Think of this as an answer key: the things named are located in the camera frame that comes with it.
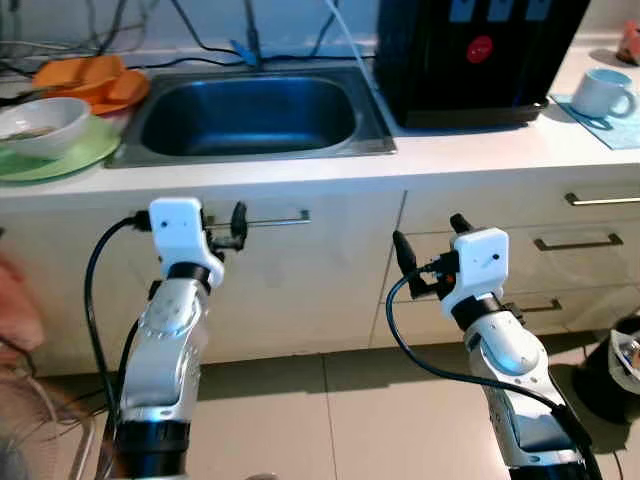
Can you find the light green plate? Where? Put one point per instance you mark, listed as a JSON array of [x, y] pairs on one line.
[[92, 155]]

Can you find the white bowl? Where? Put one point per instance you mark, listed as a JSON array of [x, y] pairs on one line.
[[55, 138]]

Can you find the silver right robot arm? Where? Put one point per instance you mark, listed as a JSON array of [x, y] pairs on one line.
[[510, 350]]

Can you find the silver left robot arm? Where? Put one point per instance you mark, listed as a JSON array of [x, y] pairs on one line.
[[165, 340]]

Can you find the white kitchen cabinet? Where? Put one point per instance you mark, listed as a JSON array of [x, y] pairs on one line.
[[320, 290]]

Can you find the stainless steel sink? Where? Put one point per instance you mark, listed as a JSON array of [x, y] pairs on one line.
[[250, 115]]

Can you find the black water dispenser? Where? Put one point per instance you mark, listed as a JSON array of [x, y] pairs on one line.
[[470, 80]]

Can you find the orange plate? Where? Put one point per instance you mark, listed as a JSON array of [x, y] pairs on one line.
[[130, 92]]

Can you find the metal faucet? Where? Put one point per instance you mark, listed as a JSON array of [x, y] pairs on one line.
[[250, 48]]

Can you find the light blue cloth mat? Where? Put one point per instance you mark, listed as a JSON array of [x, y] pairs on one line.
[[620, 135]]

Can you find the white mug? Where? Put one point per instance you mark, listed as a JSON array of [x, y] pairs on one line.
[[598, 92]]

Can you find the black trash bin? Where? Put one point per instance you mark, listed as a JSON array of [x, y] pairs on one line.
[[610, 375]]

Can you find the orange bowl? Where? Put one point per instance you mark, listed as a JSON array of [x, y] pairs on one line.
[[75, 72]]

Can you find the red round object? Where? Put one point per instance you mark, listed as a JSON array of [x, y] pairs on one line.
[[630, 42]]

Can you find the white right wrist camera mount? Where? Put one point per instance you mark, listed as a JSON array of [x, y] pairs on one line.
[[478, 260]]

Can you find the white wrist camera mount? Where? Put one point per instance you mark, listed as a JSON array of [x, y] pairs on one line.
[[478, 260], [175, 225]]

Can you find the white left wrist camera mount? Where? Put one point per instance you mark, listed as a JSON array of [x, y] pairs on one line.
[[175, 225]]

